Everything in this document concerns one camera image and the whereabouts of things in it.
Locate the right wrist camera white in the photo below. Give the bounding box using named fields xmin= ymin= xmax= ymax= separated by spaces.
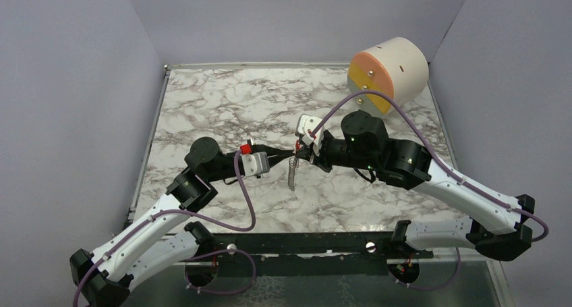
xmin=295 ymin=114 xmax=324 ymax=157

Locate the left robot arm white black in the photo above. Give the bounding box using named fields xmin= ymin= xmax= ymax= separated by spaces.
xmin=69 ymin=137 xmax=295 ymax=306

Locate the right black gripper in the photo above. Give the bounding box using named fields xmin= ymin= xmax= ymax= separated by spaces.
xmin=295 ymin=133 xmax=378 ymax=173

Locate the round drawer box pastel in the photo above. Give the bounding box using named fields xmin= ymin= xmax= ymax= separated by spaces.
xmin=347 ymin=37 xmax=429 ymax=106

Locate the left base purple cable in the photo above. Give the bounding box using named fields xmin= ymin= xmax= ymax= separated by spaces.
xmin=183 ymin=249 xmax=258 ymax=296

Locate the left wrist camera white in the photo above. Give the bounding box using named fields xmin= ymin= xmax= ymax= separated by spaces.
xmin=239 ymin=138 xmax=270 ymax=177

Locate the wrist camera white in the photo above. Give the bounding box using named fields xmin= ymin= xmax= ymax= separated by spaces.
xmin=239 ymin=138 xmax=270 ymax=177
xmin=295 ymin=114 xmax=324 ymax=157

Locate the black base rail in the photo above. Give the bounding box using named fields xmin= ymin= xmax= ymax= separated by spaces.
xmin=184 ymin=231 xmax=434 ymax=280

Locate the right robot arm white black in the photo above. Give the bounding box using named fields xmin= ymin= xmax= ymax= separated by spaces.
xmin=295 ymin=110 xmax=535 ymax=261

